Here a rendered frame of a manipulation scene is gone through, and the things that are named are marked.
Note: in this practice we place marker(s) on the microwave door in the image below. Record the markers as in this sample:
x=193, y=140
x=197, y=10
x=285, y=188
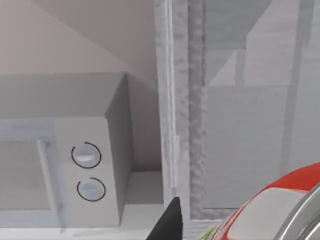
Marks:
x=27, y=172

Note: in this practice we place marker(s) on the red and white can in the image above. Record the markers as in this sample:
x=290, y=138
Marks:
x=275, y=207

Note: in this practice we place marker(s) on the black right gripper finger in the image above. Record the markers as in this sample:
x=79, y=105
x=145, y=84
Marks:
x=170, y=222

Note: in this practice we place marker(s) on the pale microwave oven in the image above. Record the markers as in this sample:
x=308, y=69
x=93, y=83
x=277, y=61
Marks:
x=100, y=150

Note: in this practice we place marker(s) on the microwave knob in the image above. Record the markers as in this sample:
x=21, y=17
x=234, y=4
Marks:
x=86, y=155
x=91, y=189

